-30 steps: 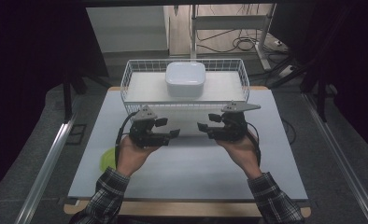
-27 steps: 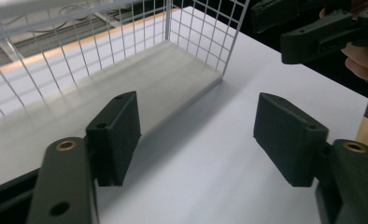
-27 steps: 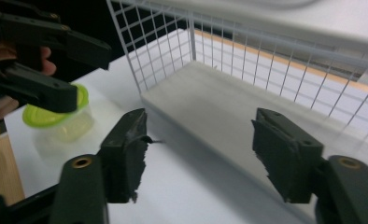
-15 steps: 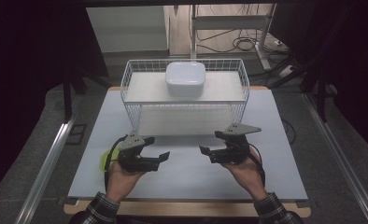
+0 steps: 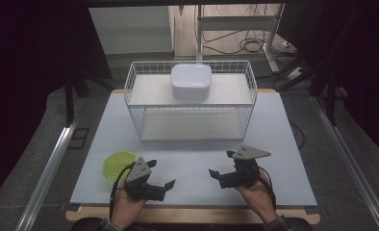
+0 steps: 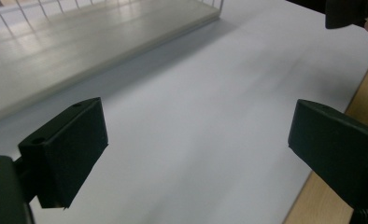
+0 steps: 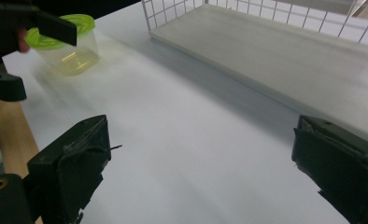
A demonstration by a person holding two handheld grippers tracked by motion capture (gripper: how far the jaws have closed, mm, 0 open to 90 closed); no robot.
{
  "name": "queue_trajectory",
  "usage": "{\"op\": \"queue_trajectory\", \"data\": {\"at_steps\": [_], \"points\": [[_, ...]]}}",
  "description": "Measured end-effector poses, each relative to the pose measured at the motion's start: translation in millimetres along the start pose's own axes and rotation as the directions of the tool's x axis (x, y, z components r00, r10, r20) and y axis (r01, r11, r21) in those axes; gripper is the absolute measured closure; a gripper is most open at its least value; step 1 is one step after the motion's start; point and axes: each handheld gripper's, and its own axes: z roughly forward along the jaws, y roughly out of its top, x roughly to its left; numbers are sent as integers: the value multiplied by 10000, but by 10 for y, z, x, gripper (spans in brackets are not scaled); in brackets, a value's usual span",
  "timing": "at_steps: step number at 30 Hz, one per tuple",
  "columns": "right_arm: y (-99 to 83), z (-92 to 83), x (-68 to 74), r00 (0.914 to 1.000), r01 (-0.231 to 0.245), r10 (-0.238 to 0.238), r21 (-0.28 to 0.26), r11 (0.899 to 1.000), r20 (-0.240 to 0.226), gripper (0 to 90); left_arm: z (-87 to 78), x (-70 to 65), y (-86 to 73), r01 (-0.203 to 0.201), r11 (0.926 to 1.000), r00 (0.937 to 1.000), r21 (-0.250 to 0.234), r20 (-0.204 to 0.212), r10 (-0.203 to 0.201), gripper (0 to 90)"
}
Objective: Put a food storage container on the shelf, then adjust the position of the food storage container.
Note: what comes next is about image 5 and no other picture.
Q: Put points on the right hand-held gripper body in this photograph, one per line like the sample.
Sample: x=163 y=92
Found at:
x=242 y=178

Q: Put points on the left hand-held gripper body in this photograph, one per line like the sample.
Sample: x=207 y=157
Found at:
x=138 y=173

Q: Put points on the green round plate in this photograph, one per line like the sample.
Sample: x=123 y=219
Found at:
x=117 y=163

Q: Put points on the white square dish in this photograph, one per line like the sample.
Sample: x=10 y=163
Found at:
x=190 y=78

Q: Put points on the person's right hand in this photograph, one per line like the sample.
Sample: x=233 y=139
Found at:
x=259 y=202

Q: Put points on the person's left hand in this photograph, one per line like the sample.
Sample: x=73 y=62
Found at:
x=123 y=208

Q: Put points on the black floor grid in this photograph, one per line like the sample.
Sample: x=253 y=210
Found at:
x=78 y=138

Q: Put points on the black metal stand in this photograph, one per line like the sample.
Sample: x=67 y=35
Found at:
x=70 y=102
x=331 y=102

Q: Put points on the white power strip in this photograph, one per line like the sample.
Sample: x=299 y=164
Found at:
x=295 y=73

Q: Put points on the aluminium rail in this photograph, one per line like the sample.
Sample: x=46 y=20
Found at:
x=46 y=176
x=351 y=163

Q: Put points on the white desk frame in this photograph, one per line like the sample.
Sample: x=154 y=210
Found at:
x=234 y=22

